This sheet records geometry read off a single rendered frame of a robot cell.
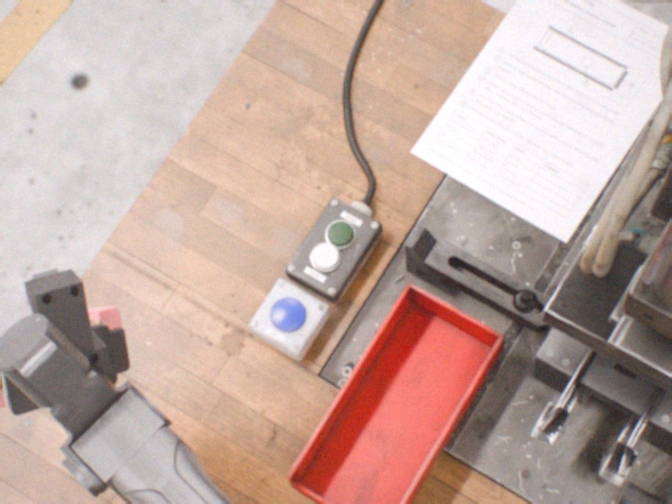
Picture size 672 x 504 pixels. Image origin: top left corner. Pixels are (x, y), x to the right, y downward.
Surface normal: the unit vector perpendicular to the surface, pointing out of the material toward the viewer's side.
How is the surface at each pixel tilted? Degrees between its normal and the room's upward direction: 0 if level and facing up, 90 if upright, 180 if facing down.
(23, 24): 0
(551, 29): 1
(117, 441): 19
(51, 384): 51
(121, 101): 0
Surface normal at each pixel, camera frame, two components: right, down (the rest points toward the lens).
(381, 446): -0.06, -0.33
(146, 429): -0.29, -0.52
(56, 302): 0.47, 0.33
